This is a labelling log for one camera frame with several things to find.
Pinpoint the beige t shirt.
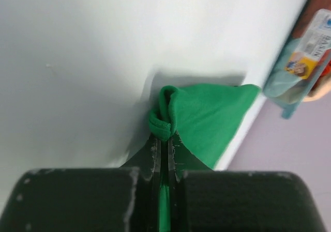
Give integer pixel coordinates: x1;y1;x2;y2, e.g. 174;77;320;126
303;73;330;102

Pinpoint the orange t shirt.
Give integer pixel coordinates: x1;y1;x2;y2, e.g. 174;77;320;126
312;63;330;92

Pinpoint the green t shirt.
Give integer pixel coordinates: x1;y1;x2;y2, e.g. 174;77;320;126
148;84;262;232

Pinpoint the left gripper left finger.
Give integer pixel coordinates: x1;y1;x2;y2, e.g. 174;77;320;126
1;136;161;231

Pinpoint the blue plastic basket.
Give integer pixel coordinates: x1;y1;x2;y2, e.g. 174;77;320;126
263;9;330;119

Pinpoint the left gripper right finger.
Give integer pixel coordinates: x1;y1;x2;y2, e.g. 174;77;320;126
167;135;325;231

